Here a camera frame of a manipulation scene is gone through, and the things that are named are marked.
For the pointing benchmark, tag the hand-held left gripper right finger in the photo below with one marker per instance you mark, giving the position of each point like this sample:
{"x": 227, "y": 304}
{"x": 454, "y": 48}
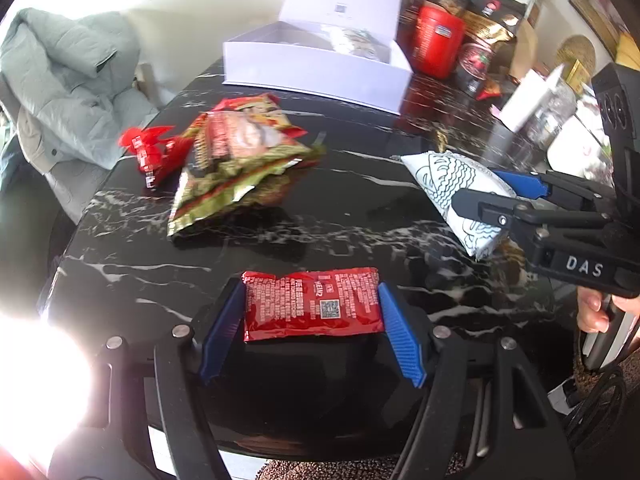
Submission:
{"x": 402, "y": 335}

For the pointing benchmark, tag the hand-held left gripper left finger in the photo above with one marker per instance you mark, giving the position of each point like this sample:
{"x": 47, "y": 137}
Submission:
{"x": 220, "y": 332}

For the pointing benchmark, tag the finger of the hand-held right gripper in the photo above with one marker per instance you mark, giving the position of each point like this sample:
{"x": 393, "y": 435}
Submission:
{"x": 525, "y": 185}
{"x": 480, "y": 205}

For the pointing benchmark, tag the white printed snack packet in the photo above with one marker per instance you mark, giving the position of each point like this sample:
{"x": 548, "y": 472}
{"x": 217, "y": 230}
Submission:
{"x": 357, "y": 42}
{"x": 450, "y": 185}

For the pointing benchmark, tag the small red sauce packet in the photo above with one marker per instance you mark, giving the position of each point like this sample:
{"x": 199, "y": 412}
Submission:
{"x": 310, "y": 305}

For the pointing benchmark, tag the green-edged brown snack packet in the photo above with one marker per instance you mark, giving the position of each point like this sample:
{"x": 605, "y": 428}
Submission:
{"x": 235, "y": 185}

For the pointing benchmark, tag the red candy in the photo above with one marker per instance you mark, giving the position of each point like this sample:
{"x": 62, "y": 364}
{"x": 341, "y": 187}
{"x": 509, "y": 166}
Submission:
{"x": 150, "y": 152}

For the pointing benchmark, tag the white gift box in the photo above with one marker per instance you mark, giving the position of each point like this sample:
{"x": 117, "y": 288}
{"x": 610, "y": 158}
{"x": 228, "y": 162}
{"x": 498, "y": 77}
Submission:
{"x": 310, "y": 70}

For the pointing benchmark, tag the red cartoon-figure snack packet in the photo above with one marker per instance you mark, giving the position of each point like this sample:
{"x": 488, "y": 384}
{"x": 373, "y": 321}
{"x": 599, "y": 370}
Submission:
{"x": 260, "y": 106}

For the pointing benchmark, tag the person's right hand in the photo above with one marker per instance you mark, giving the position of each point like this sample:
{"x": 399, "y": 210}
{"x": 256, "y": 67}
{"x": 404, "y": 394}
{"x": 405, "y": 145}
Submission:
{"x": 592, "y": 312}

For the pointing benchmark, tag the white paper cup stack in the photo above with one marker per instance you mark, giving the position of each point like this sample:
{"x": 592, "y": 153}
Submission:
{"x": 525, "y": 100}

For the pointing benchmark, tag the small red snack packet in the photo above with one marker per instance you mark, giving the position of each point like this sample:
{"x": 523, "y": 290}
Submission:
{"x": 489, "y": 91}

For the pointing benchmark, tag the brown paper bag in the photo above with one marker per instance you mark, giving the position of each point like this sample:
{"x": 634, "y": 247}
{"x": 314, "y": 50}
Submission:
{"x": 524, "y": 52}

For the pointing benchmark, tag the gold strawberry-print bag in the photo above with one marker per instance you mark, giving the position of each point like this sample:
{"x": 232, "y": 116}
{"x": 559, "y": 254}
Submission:
{"x": 472, "y": 62}

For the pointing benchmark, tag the gold round ornament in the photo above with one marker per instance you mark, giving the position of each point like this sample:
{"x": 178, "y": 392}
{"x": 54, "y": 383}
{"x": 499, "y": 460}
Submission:
{"x": 575, "y": 55}

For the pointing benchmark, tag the red canister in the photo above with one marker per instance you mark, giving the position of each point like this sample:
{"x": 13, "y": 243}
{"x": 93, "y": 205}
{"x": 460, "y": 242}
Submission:
{"x": 437, "y": 40}

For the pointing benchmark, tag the black bag with red logo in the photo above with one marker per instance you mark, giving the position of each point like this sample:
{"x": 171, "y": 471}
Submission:
{"x": 492, "y": 5}

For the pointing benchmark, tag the large framed picture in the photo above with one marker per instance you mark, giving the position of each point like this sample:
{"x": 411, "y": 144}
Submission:
{"x": 600, "y": 0}

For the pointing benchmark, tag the grey leaf-pattern chair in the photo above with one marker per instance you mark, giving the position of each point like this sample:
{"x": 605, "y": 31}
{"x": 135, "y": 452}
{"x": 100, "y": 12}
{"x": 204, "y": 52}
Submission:
{"x": 85, "y": 180}

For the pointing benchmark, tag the tall dark jar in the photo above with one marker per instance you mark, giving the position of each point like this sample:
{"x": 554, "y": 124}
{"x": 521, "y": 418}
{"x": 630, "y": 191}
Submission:
{"x": 410, "y": 7}

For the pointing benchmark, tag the grey-green down jacket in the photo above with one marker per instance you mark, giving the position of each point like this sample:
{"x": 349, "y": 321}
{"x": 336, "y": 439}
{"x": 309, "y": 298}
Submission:
{"x": 65, "y": 75}

